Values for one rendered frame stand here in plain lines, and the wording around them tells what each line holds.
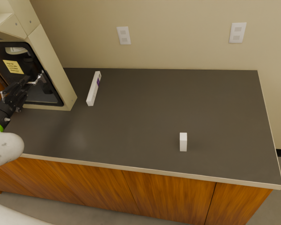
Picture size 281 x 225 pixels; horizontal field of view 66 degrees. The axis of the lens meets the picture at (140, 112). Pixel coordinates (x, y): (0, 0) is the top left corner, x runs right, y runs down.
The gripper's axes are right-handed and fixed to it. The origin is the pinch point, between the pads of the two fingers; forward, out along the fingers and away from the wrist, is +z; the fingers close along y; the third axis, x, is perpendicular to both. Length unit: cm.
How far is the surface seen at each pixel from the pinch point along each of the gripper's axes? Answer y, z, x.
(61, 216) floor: -119, -30, 24
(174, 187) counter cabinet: -51, -22, -71
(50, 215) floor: -119, -31, 35
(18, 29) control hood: 25.6, 2.5, -11.6
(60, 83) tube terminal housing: -8.5, 9.4, -10.6
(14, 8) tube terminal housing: 31.9, 6.7, -11.8
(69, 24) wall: 4.1, 48.5, -4.0
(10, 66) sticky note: 6.9, 4.1, 6.7
